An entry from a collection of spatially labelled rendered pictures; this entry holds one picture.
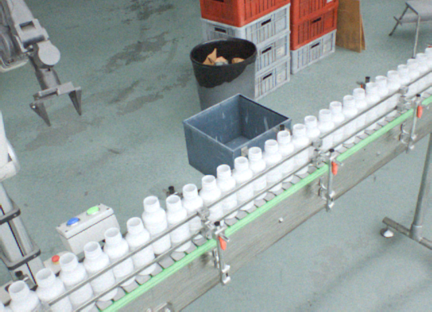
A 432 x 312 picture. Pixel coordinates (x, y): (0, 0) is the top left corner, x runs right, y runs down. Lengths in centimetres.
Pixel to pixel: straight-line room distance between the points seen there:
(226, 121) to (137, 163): 142
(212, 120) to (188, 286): 90
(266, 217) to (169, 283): 36
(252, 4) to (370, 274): 205
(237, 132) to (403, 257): 111
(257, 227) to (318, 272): 117
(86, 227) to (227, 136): 104
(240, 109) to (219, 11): 165
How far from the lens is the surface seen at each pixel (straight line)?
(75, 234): 136
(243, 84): 331
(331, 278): 264
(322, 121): 161
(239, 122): 225
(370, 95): 178
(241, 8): 365
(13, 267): 206
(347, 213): 299
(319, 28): 458
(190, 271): 141
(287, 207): 158
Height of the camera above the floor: 199
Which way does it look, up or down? 35 degrees down
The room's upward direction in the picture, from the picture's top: 6 degrees counter-clockwise
